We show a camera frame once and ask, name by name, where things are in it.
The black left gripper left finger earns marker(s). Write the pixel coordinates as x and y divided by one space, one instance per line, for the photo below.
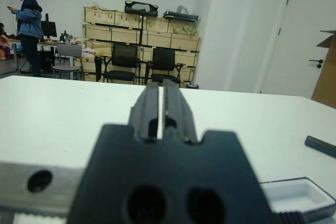
147 113

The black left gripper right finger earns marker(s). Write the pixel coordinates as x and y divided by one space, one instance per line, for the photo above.
177 113

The black phone-like camera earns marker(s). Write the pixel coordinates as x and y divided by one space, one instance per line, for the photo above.
320 145

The black box with white lining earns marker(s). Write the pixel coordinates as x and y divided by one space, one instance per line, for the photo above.
294 195

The cardboard box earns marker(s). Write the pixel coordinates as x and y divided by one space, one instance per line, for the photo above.
328 77

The small purple bag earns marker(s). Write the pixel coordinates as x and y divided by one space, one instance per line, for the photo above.
193 86

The wooden crate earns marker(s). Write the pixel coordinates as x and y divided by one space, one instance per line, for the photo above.
127 20
186 58
181 24
145 54
157 39
97 33
99 16
157 24
185 42
89 66
126 35
98 47
188 74

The black mesh office chair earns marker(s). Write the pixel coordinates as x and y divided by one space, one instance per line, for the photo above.
164 58
124 52

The black stand pole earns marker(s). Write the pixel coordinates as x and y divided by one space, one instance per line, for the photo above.
141 30

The flat black case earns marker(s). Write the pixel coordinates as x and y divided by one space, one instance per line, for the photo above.
181 16

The black bag with white window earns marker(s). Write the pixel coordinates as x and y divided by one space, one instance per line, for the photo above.
141 14

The grey chair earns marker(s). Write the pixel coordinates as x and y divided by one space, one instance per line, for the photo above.
68 50

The clear plastic bag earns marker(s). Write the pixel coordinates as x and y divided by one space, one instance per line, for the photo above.
183 9

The small black desk device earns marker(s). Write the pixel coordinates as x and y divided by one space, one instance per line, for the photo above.
65 37

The black computer tower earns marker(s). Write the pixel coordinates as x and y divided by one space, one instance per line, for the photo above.
46 60

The wooden desk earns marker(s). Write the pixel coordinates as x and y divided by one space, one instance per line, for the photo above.
50 42

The black computer monitor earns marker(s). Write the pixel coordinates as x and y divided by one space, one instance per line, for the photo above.
49 28

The white door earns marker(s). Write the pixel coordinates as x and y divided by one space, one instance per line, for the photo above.
296 37

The man in blue jacket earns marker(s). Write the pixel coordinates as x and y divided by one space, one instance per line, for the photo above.
30 22

